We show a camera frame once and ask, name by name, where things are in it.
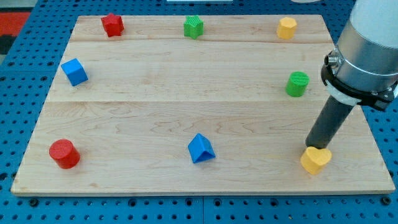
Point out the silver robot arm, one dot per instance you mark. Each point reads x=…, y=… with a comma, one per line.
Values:
x=362, y=68

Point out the green star block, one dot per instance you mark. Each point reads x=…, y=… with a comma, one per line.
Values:
x=193, y=27

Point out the red star block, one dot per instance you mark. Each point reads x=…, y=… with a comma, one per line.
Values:
x=112, y=25

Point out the blue triangle block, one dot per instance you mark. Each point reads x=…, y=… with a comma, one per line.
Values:
x=200, y=149

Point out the wooden board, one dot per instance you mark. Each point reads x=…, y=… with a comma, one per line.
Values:
x=151, y=90

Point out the green cylinder block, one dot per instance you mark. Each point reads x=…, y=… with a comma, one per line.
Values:
x=297, y=84

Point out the yellow hexagon block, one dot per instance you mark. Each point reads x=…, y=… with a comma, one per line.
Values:
x=286, y=28

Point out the yellow heart block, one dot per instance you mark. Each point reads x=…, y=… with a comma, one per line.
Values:
x=314, y=160

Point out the blue cube block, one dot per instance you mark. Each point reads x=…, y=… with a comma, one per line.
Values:
x=74, y=71

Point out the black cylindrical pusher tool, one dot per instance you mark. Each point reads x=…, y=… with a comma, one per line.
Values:
x=330, y=119

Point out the red cylinder block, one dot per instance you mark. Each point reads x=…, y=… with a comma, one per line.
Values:
x=64, y=154

